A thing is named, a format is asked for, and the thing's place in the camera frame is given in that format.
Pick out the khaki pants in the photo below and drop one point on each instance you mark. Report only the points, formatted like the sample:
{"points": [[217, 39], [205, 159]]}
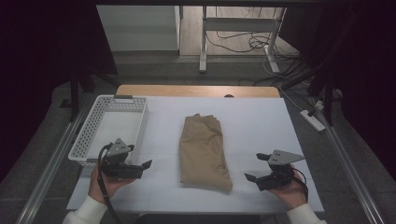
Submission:
{"points": [[202, 152]]}

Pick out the white perforated plastic basket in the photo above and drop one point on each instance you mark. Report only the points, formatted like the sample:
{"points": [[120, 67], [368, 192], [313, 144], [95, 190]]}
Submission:
{"points": [[93, 124]]}

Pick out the white cabinet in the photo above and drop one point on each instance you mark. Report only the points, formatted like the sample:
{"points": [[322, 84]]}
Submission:
{"points": [[140, 28]]}

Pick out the white power strip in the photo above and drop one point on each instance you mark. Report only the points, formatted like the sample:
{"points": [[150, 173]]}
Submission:
{"points": [[312, 120]]}

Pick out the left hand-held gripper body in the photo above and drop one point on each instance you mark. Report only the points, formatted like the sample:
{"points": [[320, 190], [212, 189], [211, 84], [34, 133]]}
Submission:
{"points": [[116, 161]]}

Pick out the white foam board mat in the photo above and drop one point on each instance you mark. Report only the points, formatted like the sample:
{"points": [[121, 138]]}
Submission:
{"points": [[261, 124]]}

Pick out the white metal desk frame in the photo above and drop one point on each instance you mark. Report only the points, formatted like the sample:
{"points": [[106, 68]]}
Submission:
{"points": [[239, 24]]}

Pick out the person's right hand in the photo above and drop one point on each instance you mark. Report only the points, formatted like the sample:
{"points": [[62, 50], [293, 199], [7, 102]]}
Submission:
{"points": [[289, 196]]}

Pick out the dark curtain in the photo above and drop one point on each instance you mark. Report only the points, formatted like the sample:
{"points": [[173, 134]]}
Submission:
{"points": [[46, 46], [367, 62]]}

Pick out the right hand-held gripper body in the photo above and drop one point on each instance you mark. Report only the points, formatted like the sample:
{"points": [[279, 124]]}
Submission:
{"points": [[278, 174]]}

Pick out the person's left hand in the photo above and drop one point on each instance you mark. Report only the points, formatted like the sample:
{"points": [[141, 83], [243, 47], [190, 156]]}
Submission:
{"points": [[104, 186]]}

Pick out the aluminium rail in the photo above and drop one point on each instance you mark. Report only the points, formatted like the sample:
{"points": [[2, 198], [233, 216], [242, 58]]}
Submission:
{"points": [[351, 174], [49, 168]]}

